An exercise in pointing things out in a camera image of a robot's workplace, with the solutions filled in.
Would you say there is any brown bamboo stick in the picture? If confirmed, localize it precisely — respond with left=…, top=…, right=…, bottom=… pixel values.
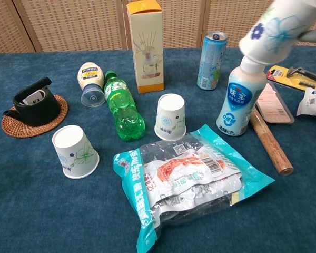
left=249, top=108, right=294, bottom=177

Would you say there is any black teapot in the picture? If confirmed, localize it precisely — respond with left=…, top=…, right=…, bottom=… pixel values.
left=3, top=76, right=62, bottom=127

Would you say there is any small white black box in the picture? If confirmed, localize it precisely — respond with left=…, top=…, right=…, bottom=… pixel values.
left=23, top=90, right=47, bottom=105

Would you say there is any white blue pouch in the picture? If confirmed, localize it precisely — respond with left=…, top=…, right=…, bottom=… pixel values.
left=295, top=87, right=316, bottom=120

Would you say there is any white paper cup blue flower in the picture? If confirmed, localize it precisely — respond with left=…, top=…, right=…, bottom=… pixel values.
left=238, top=0, right=316, bottom=65

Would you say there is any white paper cup small print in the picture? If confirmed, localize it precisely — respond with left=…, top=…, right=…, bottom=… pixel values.
left=154, top=93, right=187, bottom=141

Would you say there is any round woven rattan coaster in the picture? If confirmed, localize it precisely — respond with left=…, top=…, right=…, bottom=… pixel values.
left=1, top=94, right=69, bottom=139

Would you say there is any pink flat plastic pack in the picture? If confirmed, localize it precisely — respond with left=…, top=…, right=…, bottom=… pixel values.
left=254, top=80, right=295, bottom=125

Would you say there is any white paper cup green flower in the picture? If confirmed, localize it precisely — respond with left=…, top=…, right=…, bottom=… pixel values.
left=52, top=124, right=100, bottom=180

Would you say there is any light blue drink can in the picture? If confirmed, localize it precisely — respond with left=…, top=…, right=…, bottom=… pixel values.
left=196, top=31, right=228, bottom=91

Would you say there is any mayonnaise squeeze bottle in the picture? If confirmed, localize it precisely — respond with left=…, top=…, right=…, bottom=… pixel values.
left=77, top=62, right=106, bottom=108

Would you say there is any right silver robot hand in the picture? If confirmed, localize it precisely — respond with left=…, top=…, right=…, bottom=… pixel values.
left=297, top=27, right=316, bottom=43

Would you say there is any white yogurt drink bottle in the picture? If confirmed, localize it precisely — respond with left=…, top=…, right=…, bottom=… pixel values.
left=216, top=56, right=268, bottom=137

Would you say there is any rattan wooden folding screen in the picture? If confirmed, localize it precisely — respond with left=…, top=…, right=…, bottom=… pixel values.
left=0, top=0, right=316, bottom=53

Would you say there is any beige orange reed diffuser box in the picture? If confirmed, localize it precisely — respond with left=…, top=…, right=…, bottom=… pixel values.
left=126, top=0, right=165, bottom=94

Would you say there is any teal clear snack bag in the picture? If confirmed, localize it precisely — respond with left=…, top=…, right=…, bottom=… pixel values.
left=113, top=124, right=276, bottom=253

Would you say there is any green plastic soda bottle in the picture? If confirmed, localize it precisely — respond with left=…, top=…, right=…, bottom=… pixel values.
left=104, top=70, right=146, bottom=143

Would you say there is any razor on yellow card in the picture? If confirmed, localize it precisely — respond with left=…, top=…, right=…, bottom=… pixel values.
left=266, top=65, right=316, bottom=92

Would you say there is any blue table cloth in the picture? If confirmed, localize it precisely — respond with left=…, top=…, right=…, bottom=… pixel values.
left=0, top=46, right=316, bottom=253

